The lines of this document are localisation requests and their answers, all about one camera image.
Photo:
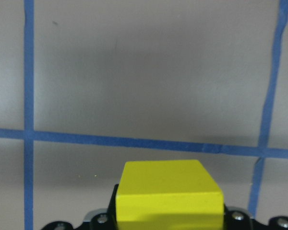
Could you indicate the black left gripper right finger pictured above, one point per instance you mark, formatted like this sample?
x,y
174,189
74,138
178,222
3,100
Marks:
x,y
240,219

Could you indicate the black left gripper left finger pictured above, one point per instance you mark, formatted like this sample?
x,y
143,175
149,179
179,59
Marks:
x,y
100,219

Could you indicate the yellow wooden block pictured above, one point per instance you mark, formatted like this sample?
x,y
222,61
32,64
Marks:
x,y
168,195

